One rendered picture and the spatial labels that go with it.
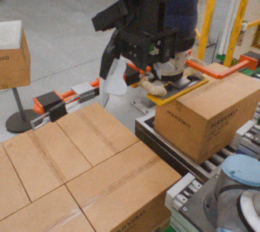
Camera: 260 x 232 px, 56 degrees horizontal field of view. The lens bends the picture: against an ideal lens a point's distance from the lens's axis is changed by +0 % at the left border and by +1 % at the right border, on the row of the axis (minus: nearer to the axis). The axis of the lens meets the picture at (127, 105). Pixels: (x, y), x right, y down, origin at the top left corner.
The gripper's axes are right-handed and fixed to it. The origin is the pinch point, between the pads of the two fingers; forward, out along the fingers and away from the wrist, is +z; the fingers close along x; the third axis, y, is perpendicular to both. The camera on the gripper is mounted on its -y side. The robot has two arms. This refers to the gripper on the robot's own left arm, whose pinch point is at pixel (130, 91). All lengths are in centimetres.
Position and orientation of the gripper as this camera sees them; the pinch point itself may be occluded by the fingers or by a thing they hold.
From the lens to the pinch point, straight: 49.0
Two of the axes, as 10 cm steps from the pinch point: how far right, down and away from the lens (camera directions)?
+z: 0.0, 8.0, 6.0
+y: 6.6, 4.5, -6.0
